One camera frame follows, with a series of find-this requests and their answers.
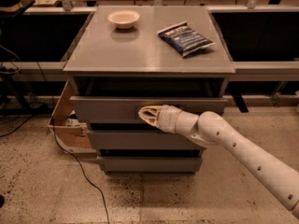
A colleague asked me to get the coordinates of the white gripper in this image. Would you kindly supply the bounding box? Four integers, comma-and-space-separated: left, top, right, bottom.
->
138, 105, 181, 133

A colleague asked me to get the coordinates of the grey top drawer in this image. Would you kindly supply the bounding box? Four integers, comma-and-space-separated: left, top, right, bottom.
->
70, 96, 227, 123

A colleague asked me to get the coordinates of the grey drawer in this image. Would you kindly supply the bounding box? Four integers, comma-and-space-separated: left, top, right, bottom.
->
70, 96, 227, 123
88, 131, 203, 150
97, 156, 202, 173

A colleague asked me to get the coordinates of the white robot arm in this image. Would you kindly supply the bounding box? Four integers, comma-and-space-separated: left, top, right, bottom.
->
138, 105, 299, 217

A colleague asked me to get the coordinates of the grey middle drawer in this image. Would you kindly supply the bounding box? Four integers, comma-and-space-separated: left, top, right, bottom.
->
88, 131, 203, 150

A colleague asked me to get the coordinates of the grey bottom drawer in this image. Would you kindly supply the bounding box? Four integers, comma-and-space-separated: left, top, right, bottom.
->
97, 156, 202, 173

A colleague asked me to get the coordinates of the grey drawer cabinet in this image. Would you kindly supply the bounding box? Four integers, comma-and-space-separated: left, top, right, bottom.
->
63, 5, 236, 175

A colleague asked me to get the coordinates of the brown cardboard box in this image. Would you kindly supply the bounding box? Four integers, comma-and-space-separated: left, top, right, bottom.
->
48, 81, 95, 153

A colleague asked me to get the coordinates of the blue chip bag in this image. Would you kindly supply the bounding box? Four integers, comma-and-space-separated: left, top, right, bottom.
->
157, 21, 214, 57

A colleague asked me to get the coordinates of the white ceramic bowl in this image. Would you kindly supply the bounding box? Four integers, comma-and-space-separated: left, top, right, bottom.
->
107, 10, 140, 29

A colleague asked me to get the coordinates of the black floor cable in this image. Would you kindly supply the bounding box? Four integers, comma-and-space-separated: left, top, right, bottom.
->
50, 119, 110, 224

